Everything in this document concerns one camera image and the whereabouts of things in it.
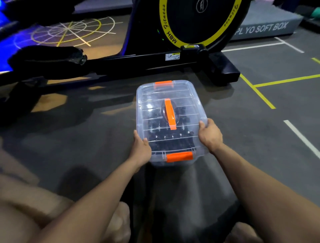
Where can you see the person's left hand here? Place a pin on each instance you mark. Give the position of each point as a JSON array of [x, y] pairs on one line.
[[140, 152]]

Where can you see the person's right hand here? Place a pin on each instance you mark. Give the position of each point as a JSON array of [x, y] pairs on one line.
[[211, 136]]

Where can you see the person's left thumb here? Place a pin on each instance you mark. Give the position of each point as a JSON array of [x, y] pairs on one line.
[[147, 144]]

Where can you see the person's right thumb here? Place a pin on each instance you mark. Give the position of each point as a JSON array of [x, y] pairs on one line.
[[201, 127]]

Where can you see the clear storage box orange latches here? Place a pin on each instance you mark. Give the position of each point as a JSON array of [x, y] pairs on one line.
[[160, 100]]

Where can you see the person's right forearm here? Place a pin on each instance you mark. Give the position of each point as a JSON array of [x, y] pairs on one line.
[[262, 195]]

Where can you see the person's left forearm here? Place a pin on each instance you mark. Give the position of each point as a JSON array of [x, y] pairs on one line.
[[92, 202]]

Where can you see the pile of black small parts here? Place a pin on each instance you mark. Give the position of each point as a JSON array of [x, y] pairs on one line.
[[172, 141]]

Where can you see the black exercise bike yellow flywheel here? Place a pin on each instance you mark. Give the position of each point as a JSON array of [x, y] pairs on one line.
[[190, 22]]

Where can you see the person's right leg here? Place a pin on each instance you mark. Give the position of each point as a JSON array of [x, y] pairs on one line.
[[243, 234]]

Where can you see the person's leg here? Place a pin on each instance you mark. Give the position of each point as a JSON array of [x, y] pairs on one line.
[[243, 234], [22, 212]]

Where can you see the grey soft plyo box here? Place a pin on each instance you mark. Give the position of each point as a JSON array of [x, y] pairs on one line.
[[267, 21]]

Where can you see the black bike pedal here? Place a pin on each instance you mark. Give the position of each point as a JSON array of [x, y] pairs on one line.
[[47, 61]]

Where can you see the person's left leg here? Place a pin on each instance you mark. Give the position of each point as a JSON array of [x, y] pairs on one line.
[[22, 212]]

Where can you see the teal gym equipment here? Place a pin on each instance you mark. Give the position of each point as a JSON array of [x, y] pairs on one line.
[[316, 13]]

